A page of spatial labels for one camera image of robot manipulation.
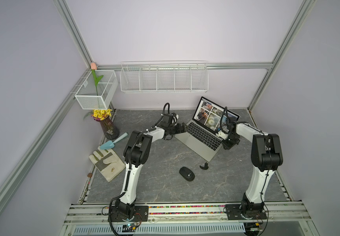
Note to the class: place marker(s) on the yellow flowers in dark vase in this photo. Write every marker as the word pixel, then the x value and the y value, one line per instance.
pixel 104 118

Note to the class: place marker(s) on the small white wire basket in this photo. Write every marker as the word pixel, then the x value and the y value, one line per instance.
pixel 86 93

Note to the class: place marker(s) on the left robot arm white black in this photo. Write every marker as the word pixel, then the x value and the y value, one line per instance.
pixel 135 156

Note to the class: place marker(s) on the long white wire basket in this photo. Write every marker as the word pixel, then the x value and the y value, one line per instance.
pixel 164 76

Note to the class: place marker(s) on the pink tulip artificial flower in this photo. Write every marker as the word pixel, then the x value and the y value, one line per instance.
pixel 97 79

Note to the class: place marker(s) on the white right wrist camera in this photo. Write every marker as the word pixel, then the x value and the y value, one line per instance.
pixel 222 134

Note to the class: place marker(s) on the black wireless mouse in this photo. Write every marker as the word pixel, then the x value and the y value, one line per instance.
pixel 187 174

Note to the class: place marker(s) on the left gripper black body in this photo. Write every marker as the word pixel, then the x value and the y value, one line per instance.
pixel 174 130

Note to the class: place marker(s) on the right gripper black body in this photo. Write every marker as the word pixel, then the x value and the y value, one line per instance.
pixel 230 141

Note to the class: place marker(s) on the beige gardening gloves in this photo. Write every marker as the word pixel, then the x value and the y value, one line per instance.
pixel 107 162

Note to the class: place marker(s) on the aluminium frame struts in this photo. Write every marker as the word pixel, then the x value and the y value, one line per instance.
pixel 14 180

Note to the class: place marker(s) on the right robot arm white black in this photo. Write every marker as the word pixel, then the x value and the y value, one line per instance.
pixel 266 157

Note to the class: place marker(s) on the black mouse battery cover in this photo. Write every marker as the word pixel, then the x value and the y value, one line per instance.
pixel 205 166

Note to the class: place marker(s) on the silver laptop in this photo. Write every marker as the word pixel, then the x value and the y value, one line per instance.
pixel 208 119

